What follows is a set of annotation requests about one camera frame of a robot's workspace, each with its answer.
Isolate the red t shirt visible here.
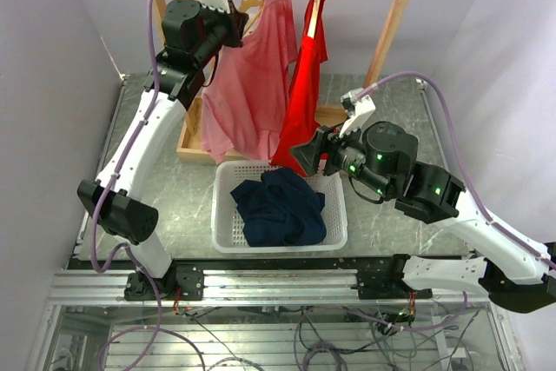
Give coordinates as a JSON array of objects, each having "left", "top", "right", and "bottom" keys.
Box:
[{"left": 271, "top": 0, "right": 328, "bottom": 176}]

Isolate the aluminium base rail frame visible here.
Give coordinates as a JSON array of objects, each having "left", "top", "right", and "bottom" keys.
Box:
[{"left": 29, "top": 258, "right": 525, "bottom": 370}]

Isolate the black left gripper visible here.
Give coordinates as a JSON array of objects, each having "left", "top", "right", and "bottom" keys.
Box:
[{"left": 195, "top": 0, "right": 251, "bottom": 69}]

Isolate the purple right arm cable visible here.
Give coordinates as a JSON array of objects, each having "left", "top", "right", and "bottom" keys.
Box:
[{"left": 342, "top": 70, "right": 556, "bottom": 333}]

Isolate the navy blue t shirt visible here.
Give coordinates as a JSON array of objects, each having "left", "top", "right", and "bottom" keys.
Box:
[{"left": 230, "top": 168, "right": 327, "bottom": 248}]

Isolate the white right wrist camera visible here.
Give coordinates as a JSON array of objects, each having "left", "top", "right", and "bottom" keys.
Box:
[{"left": 340, "top": 87, "right": 376, "bottom": 137}]

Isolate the pink t shirt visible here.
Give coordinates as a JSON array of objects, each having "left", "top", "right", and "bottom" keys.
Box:
[{"left": 201, "top": 0, "right": 297, "bottom": 163}]

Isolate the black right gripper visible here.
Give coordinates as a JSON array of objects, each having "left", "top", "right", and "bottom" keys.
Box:
[{"left": 290, "top": 115, "right": 394, "bottom": 197}]

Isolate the cream plastic hanger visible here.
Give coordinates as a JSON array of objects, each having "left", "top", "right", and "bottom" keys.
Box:
[{"left": 306, "top": 0, "right": 321, "bottom": 38}]

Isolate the white plastic laundry basket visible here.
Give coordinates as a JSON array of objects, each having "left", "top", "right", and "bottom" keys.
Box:
[{"left": 211, "top": 161, "right": 348, "bottom": 255}]

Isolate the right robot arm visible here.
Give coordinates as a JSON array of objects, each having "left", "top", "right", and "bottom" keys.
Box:
[{"left": 290, "top": 122, "right": 555, "bottom": 314}]

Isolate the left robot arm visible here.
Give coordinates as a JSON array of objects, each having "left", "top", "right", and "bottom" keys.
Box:
[{"left": 77, "top": 0, "right": 248, "bottom": 299}]

